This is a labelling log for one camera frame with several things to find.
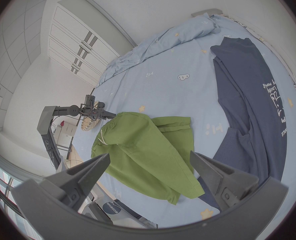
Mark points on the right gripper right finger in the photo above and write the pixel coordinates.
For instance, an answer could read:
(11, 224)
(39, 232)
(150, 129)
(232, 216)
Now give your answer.
(220, 181)

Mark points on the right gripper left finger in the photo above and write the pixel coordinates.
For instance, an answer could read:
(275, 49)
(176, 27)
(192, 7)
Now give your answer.
(77, 184)

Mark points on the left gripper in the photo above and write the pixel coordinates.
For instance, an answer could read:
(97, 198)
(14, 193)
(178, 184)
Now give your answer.
(101, 114)

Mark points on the green shorts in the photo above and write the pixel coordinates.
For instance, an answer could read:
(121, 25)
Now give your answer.
(143, 154)

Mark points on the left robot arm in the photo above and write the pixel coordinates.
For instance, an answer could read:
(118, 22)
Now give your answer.
(46, 119)

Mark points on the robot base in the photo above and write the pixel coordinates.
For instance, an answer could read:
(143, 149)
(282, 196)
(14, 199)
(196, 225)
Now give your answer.
(110, 206)

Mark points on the round woven basket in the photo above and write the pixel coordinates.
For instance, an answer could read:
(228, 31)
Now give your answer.
(87, 125)

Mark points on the dark blue garment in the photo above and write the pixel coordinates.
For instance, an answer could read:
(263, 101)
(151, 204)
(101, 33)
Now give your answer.
(240, 84)

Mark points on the white small table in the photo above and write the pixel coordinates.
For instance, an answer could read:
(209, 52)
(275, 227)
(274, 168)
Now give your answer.
(65, 130)

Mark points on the window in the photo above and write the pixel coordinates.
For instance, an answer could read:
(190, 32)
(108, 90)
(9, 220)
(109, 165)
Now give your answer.
(2, 184)

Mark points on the white wardrobe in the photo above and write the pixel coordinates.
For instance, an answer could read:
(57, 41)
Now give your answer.
(70, 41)

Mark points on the pale blue quilt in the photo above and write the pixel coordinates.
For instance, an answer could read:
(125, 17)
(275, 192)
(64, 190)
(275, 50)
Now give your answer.
(150, 49)

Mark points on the grey bedside table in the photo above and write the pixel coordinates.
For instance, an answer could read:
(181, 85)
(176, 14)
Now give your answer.
(208, 11)

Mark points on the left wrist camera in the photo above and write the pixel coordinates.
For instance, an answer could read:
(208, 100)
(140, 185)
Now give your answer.
(101, 104)

